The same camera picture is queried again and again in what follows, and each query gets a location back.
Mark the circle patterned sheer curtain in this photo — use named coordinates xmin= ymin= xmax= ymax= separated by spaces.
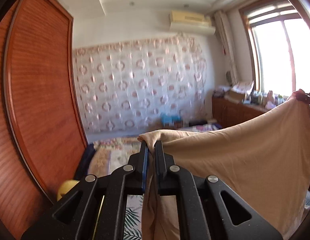
xmin=73 ymin=36 xmax=207 ymax=133

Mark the yellow plush toy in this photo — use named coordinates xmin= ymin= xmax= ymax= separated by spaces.
xmin=57 ymin=180 xmax=79 ymax=201

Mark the window with wooden frame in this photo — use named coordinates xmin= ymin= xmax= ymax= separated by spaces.
xmin=239 ymin=0 xmax=310 ymax=96

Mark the beige printed t-shirt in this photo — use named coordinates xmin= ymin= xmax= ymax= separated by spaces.
xmin=138 ymin=90 xmax=310 ymax=239

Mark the blue toy on box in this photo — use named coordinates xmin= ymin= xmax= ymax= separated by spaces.
xmin=160 ymin=113 xmax=183 ymax=129

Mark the palm leaf bed sheet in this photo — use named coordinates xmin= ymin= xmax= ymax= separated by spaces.
xmin=123 ymin=195 xmax=144 ymax=240

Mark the wooden low cabinet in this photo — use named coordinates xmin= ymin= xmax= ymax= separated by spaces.
xmin=212 ymin=97 xmax=267 ymax=128

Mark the side window drape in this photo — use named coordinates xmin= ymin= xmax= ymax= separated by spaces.
xmin=214 ymin=10 xmax=238 ymax=86

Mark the wooden louvered wardrobe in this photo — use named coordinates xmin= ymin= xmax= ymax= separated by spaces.
xmin=0 ymin=0 xmax=88 ymax=239

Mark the wall air conditioner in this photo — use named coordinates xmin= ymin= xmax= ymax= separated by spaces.
xmin=169 ymin=10 xmax=216 ymax=35

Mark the cardboard box on cabinet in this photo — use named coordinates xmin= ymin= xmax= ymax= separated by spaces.
xmin=228 ymin=81 xmax=254 ymax=102

